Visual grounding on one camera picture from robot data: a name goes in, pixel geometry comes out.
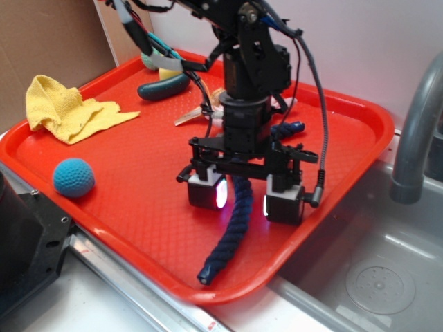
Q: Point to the yellow cloth towel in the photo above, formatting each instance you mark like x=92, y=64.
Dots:
x=66, y=114

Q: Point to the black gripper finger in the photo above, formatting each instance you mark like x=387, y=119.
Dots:
x=285, y=207
x=211, y=193

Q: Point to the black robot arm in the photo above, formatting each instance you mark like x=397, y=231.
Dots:
x=256, y=73

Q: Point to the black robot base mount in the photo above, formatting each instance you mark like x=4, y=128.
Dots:
x=34, y=237

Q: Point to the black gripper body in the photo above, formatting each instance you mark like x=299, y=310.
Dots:
x=250, y=145

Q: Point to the yellow sponge wedge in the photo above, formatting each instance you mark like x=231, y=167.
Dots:
x=165, y=74

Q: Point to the brown cardboard panel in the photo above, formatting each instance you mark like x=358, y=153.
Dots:
x=73, y=42

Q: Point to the green textured ball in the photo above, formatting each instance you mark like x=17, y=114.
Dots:
x=148, y=63

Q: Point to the golden conch seashell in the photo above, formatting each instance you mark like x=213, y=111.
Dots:
x=194, y=112

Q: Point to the red plastic tray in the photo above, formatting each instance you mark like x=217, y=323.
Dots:
x=139, y=210

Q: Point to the grey sink faucet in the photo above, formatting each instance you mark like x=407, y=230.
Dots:
x=419, y=153

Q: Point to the dark green toy cucumber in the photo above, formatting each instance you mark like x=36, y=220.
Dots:
x=163, y=89

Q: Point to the blue textured ball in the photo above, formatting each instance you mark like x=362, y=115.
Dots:
x=73, y=178

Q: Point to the stainless steel sink basin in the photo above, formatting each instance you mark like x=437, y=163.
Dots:
x=372, y=264

